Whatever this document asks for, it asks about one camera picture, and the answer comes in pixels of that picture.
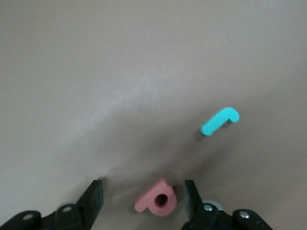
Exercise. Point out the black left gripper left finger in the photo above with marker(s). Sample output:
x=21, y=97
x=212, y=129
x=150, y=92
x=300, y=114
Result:
x=79, y=215

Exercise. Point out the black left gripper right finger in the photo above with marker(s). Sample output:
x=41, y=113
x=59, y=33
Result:
x=206, y=218

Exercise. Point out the pink foam letter p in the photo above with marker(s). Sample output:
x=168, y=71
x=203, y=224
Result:
x=146, y=203

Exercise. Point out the teal foam letter r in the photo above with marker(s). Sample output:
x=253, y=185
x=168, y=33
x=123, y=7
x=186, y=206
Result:
x=216, y=121

